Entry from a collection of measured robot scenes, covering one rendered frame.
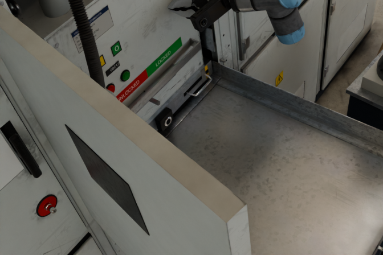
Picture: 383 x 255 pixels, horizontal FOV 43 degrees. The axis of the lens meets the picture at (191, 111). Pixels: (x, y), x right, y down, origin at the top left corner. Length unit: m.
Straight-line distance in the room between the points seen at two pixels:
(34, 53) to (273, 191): 0.84
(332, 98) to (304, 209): 1.48
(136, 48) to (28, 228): 0.53
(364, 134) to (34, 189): 0.91
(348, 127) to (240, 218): 1.01
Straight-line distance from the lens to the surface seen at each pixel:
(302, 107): 1.52
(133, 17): 1.26
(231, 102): 1.58
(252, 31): 1.69
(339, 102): 2.74
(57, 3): 1.12
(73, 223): 1.34
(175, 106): 1.54
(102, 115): 0.60
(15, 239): 1.22
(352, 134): 1.50
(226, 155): 1.44
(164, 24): 1.37
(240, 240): 0.54
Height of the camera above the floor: 2.01
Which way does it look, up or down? 48 degrees down
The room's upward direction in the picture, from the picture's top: 11 degrees counter-clockwise
